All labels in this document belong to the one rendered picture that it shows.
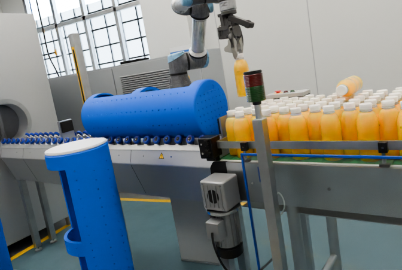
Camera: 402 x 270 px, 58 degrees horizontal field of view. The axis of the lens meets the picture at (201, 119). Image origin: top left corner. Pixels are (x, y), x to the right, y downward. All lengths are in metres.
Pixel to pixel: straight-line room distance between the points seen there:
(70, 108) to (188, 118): 3.08
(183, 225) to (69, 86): 2.60
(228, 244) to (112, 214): 0.57
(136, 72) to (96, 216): 2.39
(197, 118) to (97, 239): 0.70
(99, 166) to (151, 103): 0.40
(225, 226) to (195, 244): 1.11
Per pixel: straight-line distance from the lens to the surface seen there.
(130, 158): 2.05
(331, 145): 1.32
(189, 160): 1.75
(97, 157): 1.68
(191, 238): 2.57
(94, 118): 2.19
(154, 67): 3.76
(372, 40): 4.37
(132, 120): 1.94
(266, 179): 1.26
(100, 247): 1.78
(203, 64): 2.39
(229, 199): 1.43
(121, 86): 4.05
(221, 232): 1.45
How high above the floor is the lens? 1.31
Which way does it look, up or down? 8 degrees down
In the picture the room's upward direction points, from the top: 10 degrees counter-clockwise
